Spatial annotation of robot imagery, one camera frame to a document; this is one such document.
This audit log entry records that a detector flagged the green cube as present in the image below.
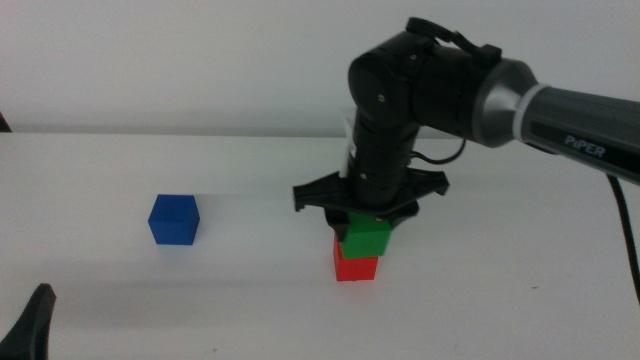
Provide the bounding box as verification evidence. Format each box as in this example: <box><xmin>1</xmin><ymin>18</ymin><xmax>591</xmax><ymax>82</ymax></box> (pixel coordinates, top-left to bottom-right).
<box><xmin>340</xmin><ymin>212</ymin><xmax>393</xmax><ymax>260</ymax></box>

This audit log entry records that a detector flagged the red cube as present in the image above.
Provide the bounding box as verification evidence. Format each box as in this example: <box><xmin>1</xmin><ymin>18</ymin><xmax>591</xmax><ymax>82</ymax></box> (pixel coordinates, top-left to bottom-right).
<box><xmin>333</xmin><ymin>234</ymin><xmax>379</xmax><ymax>282</ymax></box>

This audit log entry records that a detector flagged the blue cube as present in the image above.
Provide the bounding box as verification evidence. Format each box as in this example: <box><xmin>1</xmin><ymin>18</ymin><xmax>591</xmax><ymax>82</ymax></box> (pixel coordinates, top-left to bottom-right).
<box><xmin>147</xmin><ymin>194</ymin><xmax>201</xmax><ymax>246</ymax></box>

